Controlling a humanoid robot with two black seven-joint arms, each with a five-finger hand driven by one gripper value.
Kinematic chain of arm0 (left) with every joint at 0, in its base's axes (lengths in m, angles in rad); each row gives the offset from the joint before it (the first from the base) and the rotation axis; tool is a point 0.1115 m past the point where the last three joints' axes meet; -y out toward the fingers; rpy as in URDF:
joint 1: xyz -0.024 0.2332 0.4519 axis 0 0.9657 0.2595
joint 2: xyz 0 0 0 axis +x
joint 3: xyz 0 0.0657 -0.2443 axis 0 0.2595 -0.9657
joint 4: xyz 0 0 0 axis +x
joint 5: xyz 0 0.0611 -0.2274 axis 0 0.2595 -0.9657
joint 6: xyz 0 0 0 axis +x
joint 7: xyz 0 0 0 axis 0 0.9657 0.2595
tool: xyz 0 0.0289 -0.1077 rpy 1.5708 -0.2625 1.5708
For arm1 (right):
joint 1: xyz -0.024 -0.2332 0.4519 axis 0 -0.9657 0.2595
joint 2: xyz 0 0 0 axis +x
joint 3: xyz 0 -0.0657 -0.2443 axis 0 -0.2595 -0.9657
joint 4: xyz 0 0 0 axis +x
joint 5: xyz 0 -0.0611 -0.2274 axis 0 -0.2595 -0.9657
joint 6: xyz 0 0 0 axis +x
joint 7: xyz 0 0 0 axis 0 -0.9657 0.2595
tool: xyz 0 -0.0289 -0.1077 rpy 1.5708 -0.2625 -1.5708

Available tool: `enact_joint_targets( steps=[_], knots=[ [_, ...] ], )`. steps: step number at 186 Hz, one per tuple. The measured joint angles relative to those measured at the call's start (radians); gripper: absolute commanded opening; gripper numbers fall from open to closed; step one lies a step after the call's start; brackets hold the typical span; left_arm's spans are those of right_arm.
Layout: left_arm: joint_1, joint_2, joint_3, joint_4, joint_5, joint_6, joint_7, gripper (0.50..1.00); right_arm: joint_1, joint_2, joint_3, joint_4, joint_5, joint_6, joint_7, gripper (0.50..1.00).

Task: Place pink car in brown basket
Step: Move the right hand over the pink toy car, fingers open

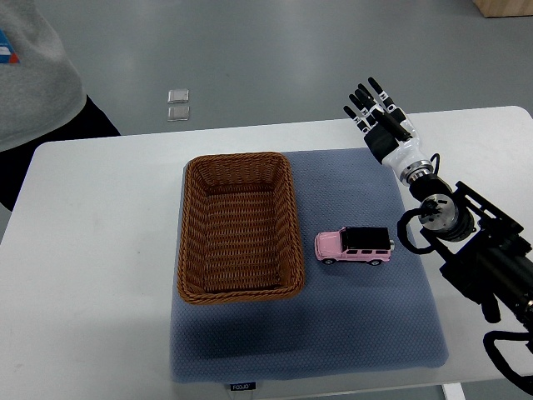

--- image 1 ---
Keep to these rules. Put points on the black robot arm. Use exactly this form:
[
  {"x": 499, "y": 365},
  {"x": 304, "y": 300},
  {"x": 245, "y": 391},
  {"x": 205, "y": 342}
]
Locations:
[{"x": 484, "y": 254}]

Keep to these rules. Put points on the brown wicker basket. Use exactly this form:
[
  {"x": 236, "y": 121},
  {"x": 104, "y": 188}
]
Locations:
[{"x": 240, "y": 239}]

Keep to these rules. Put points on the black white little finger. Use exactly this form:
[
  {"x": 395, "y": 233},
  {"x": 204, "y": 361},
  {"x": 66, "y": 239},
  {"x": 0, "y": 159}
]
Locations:
[{"x": 361, "y": 122}]

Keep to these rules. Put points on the blue grey cushion mat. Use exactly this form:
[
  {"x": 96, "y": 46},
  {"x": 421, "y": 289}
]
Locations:
[{"x": 349, "y": 317}]

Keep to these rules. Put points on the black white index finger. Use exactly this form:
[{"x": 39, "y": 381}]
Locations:
[{"x": 383, "y": 102}]

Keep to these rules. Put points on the person in grey sweater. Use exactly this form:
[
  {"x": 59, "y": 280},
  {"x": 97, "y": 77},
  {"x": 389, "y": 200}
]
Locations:
[{"x": 42, "y": 96}]

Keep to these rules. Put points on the upper metal floor plate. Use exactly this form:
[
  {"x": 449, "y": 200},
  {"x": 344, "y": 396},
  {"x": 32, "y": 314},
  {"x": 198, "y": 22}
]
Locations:
[{"x": 180, "y": 95}]

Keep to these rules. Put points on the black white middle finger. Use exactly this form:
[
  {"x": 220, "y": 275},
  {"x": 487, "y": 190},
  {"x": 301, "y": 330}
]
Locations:
[{"x": 365, "y": 97}]

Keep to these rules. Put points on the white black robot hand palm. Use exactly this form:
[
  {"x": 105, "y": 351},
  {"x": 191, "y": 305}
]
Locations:
[{"x": 404, "y": 157}]

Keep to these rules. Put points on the pink toy car black roof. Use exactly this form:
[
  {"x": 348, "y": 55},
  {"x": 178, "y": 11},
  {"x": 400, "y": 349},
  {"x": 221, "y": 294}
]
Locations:
[{"x": 369, "y": 245}]

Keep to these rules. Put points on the wooden box corner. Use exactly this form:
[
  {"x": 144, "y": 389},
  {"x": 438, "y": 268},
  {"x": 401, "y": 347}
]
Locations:
[{"x": 504, "y": 8}]

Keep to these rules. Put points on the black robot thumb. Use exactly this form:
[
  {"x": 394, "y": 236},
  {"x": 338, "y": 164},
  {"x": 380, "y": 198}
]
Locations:
[{"x": 388, "y": 122}]

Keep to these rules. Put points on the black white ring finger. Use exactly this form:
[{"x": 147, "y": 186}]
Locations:
[{"x": 361, "y": 110}]

